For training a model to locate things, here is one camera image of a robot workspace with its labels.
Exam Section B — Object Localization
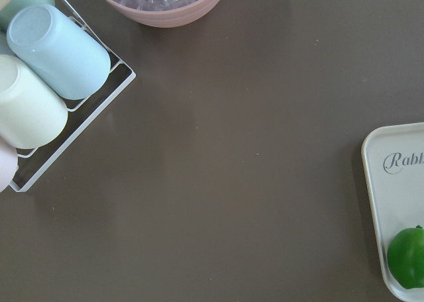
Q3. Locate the pink ribbed bowl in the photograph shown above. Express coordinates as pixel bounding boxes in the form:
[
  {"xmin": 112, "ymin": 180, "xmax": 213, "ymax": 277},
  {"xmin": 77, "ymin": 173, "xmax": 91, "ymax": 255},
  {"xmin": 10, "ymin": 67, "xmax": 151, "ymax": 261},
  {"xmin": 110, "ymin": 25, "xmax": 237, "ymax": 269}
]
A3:
[{"xmin": 105, "ymin": 0, "xmax": 220, "ymax": 28}]

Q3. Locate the cream white plastic cup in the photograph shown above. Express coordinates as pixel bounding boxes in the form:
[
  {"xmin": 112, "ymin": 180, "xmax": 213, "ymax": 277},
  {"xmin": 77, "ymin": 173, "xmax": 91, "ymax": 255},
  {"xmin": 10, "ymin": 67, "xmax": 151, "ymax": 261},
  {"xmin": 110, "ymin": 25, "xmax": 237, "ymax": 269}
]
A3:
[{"xmin": 1, "ymin": 54, "xmax": 68, "ymax": 149}]

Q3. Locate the cream rabbit serving tray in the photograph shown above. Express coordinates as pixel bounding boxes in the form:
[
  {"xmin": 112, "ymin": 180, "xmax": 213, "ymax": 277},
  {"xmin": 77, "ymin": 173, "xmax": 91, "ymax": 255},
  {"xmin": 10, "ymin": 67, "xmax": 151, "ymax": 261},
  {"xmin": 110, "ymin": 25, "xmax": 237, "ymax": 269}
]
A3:
[{"xmin": 361, "ymin": 123, "xmax": 423, "ymax": 301}]

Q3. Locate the light blue plastic cup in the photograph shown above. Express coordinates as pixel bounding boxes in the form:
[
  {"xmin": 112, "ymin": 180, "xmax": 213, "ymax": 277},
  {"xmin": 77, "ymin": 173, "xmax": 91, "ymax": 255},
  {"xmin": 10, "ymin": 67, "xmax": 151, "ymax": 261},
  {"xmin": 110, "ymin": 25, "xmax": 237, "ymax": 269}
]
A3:
[{"xmin": 7, "ymin": 4, "xmax": 111, "ymax": 100}]

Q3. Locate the pale pink plastic cup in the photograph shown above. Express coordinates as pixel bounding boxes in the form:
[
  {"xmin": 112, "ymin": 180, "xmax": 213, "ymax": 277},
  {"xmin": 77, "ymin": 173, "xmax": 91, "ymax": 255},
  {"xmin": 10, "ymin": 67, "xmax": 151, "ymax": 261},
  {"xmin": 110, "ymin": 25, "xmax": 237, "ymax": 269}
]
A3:
[{"xmin": 0, "ymin": 138, "xmax": 18, "ymax": 191}]

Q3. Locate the green lime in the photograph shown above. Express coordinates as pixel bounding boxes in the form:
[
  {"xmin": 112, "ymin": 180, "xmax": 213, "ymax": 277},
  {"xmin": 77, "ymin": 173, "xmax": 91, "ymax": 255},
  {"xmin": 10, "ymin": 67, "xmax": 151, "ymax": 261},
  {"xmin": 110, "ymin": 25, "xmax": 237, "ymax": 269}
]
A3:
[{"xmin": 387, "ymin": 225, "xmax": 423, "ymax": 289}]

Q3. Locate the mint green plastic cup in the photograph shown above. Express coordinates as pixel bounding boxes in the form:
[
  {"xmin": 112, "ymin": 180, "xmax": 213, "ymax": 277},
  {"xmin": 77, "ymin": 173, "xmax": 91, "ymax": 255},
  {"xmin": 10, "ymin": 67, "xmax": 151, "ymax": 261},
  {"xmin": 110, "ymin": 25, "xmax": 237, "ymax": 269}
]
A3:
[{"xmin": 1, "ymin": 0, "xmax": 55, "ymax": 30}]

